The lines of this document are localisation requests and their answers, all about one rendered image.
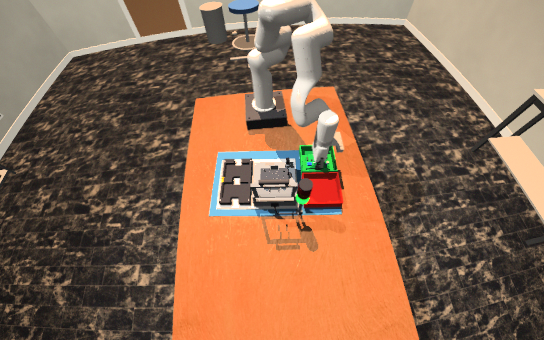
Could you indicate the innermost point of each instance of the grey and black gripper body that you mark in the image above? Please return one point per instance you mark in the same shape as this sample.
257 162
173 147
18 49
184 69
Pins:
319 152

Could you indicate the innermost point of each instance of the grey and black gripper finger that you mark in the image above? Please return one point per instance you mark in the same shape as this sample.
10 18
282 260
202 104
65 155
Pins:
321 165

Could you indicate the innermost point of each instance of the green circuit board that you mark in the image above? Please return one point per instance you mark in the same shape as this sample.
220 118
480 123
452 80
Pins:
310 163

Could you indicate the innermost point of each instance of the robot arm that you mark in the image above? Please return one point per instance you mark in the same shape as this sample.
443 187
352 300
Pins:
273 32

